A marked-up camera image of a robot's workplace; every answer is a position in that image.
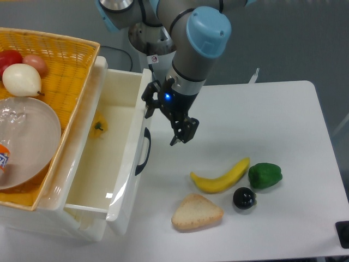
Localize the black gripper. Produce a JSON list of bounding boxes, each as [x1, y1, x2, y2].
[[141, 78, 199, 146]]

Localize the white drawer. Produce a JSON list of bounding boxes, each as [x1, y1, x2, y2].
[[64, 68, 153, 237]]

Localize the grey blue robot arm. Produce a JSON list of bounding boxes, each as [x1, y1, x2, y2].
[[96, 1, 250, 144]]

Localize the white drawer cabinet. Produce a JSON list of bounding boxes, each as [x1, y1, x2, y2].
[[0, 56, 109, 242]]

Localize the yellow toy pepper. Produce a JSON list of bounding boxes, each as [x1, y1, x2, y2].
[[89, 111, 108, 139]]

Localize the yellow toy banana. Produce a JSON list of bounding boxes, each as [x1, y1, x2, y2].
[[190, 157, 250, 194]]

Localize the toy bread slice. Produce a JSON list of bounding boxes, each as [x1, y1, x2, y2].
[[171, 193, 224, 231]]

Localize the yellow wicker basket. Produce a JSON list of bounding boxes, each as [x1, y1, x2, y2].
[[1, 27, 100, 211]]

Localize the green toy pepper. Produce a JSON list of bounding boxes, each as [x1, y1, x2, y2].
[[248, 163, 283, 189]]

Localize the dark purple toy eggplant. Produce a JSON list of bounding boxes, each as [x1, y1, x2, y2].
[[232, 187, 257, 210]]

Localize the pink toy peach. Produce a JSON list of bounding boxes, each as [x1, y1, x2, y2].
[[22, 54, 49, 76]]

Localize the beige plate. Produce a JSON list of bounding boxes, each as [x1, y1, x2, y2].
[[1, 97, 61, 189]]

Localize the white toy pear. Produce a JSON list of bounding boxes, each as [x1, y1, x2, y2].
[[2, 63, 45, 97]]

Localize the clear plastic bottle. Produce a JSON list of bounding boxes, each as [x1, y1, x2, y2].
[[1, 97, 26, 176]]

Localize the red toy apple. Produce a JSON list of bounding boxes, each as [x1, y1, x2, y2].
[[0, 50, 23, 79]]

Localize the black device at edge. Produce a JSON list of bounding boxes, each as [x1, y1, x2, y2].
[[335, 221, 349, 249]]

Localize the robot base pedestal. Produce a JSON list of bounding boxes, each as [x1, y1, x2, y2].
[[128, 22, 176, 82]]

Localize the black cable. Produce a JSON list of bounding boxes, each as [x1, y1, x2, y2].
[[100, 45, 133, 72]]

